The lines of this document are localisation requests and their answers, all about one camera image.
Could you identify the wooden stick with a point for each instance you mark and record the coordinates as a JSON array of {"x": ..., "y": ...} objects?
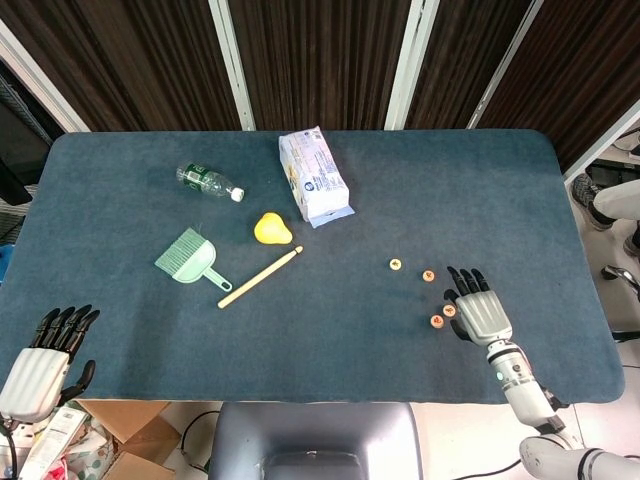
[{"x": 260, "y": 276}]

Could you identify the white aluminium partition post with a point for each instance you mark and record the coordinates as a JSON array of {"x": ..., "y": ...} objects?
[
  {"x": 231, "y": 65},
  {"x": 504, "y": 65},
  {"x": 411, "y": 65},
  {"x": 42, "y": 80},
  {"x": 600, "y": 145}
]

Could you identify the grey sneaker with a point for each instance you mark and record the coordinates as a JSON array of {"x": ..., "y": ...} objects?
[{"x": 587, "y": 200}]

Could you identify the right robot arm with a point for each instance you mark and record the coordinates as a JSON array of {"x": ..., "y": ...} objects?
[{"x": 525, "y": 395}]

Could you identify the green dustpan brush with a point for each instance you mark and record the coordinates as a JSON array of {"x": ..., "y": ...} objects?
[{"x": 200, "y": 267}]

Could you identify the floral patterned bag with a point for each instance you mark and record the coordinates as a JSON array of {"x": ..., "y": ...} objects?
[{"x": 95, "y": 450}]

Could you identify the white tissue pack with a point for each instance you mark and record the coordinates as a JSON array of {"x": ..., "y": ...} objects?
[{"x": 315, "y": 175}]

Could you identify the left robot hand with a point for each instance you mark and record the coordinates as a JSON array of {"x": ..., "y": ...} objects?
[{"x": 32, "y": 382}]

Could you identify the black chrome chair base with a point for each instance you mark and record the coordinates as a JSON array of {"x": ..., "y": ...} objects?
[{"x": 620, "y": 274}]

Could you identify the brown cardboard box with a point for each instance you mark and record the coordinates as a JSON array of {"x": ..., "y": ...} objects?
[{"x": 130, "y": 420}]

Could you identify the green mini brush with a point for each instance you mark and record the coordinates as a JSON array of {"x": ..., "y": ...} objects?
[{"x": 175, "y": 255}]

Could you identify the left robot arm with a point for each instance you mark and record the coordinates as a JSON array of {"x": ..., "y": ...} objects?
[{"x": 11, "y": 426}]

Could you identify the blue felt table cover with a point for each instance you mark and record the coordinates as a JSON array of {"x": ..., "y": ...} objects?
[{"x": 320, "y": 340}]

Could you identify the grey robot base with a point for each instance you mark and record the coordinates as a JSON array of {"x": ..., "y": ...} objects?
[{"x": 315, "y": 440}]

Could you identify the white printed carton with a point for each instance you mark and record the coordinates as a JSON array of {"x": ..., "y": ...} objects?
[{"x": 55, "y": 435}]

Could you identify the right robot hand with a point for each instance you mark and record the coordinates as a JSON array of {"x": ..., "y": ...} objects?
[{"x": 482, "y": 317}]

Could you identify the clear plastic water bottle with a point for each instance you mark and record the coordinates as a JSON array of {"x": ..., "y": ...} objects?
[{"x": 205, "y": 181}]

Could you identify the person's leg in white trousers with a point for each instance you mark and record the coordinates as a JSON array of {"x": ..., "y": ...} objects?
[{"x": 620, "y": 200}]

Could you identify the yellow pear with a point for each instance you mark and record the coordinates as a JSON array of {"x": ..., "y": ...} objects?
[{"x": 270, "y": 230}]

